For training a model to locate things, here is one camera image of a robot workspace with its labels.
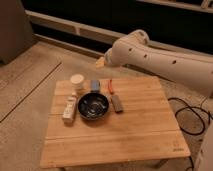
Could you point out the white plastic bottle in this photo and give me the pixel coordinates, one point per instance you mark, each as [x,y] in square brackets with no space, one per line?
[70,109]

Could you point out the dark rectangular block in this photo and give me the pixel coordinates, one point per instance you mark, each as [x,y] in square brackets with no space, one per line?
[116,103]

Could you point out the dark ceramic bowl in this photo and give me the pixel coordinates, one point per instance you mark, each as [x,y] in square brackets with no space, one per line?
[93,106]

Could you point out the grey cabinet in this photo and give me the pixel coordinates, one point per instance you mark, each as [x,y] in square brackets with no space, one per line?
[16,33]

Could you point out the white paper cup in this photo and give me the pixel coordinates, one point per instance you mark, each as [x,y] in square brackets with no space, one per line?
[77,81]

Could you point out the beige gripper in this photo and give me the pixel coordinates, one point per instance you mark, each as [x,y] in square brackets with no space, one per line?
[100,63]

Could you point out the wooden table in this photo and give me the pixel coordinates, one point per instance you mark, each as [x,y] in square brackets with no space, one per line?
[146,130]

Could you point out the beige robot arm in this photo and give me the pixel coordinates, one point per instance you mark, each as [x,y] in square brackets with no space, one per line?
[194,71]

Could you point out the blue grey sponge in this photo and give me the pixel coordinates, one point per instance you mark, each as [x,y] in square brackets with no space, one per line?
[95,85]

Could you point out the red orange pepper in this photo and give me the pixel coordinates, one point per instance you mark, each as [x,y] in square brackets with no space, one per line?
[110,87]

